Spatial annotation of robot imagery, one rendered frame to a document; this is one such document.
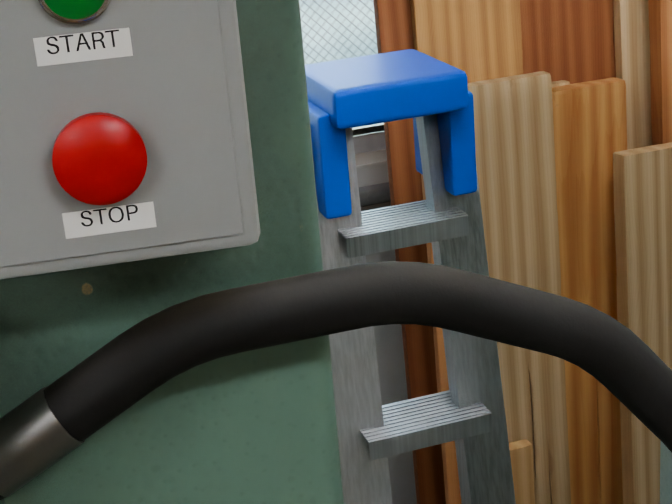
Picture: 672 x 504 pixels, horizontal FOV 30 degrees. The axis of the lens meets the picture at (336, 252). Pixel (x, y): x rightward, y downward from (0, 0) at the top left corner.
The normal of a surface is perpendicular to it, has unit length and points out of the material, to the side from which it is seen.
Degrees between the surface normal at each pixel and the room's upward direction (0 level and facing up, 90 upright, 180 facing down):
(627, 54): 86
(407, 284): 53
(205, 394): 90
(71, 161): 88
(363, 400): 81
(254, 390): 90
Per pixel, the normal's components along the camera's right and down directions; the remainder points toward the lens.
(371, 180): 0.32, 0.31
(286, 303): 0.11, -0.31
